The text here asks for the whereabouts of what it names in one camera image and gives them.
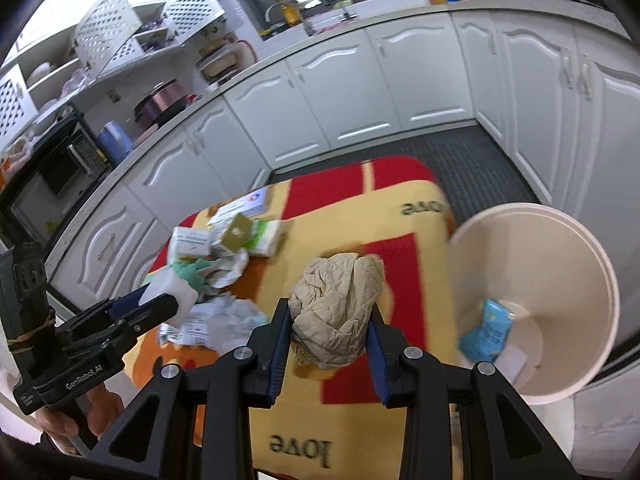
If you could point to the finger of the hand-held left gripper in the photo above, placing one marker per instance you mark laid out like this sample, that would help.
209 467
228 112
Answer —
150 315
127 304

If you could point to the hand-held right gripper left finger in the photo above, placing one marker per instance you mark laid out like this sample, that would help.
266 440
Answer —
280 355

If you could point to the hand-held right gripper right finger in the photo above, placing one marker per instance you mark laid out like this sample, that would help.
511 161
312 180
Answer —
377 360

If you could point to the white foam block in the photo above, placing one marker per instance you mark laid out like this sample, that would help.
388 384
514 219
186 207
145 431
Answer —
167 287

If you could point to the beige paper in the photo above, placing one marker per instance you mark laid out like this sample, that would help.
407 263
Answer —
335 305

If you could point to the white green packet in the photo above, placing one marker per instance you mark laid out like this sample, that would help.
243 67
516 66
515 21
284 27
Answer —
267 237

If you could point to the white blue medicine box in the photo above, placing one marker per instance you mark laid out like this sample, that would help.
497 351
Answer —
245 205

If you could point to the person's left hand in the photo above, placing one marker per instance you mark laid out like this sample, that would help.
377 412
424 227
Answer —
107 412

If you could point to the printed white leaflet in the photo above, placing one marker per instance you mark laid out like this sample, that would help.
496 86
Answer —
185 327

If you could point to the crumpled white paper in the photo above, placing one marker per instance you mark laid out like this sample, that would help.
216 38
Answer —
232 272
235 320

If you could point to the crumpled green wrapper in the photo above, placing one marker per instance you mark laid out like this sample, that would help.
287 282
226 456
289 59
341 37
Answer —
195 270

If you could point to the white box green print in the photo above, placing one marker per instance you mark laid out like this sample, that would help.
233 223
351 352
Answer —
190 242

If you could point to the blue snack packet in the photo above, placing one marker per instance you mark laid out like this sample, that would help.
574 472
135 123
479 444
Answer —
487 330

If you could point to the olive green small box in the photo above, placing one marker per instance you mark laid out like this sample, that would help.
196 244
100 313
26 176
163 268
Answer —
237 234

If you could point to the white paper slip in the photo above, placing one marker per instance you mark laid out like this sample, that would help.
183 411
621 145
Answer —
510 362

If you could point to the black microwave oven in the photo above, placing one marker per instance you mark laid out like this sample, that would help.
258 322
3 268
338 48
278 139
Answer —
55 175

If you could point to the red yellow printed blanket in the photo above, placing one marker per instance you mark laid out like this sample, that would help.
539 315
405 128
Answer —
325 200

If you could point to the blue plastic jug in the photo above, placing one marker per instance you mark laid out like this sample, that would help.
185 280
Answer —
115 142

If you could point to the purple cooking pot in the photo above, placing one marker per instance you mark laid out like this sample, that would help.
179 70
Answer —
162 102

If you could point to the dark ribbed floor mat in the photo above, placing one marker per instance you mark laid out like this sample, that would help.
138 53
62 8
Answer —
450 160

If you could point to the white bowl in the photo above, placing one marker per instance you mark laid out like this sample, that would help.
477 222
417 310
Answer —
39 74

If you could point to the beige kitchenware pile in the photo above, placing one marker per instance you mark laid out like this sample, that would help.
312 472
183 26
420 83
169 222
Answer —
225 60

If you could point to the white kitchen base cabinets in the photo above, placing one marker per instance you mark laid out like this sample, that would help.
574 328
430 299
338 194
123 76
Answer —
350 90

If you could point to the white lattice cabinet door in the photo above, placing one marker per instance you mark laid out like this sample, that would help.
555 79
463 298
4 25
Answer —
192 7
107 25

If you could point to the curved metal faucet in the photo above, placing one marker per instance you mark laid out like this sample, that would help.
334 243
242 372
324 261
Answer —
274 12

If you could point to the yellow bottle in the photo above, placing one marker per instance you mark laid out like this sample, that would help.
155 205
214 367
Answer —
291 16

